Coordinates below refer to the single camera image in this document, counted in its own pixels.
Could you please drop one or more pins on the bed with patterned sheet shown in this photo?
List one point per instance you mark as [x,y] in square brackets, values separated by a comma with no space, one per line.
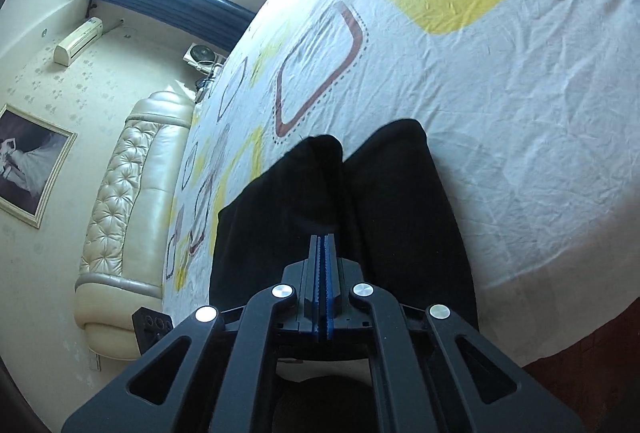
[500,113]

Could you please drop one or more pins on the white wall air conditioner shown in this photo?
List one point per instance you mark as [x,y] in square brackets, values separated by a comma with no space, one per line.
[77,40]

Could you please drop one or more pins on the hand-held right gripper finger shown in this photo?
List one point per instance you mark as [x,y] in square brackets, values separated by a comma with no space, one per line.
[317,273]
[330,273]

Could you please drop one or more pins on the framed wall picture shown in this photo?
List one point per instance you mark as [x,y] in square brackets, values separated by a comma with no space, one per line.
[30,163]

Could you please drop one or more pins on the white fan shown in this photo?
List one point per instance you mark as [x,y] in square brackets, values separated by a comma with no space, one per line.
[202,55]

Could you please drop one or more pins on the cream tufted leather headboard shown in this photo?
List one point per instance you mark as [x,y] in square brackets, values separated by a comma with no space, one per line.
[130,213]

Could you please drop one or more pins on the black pants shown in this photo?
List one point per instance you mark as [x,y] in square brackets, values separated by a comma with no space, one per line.
[400,213]

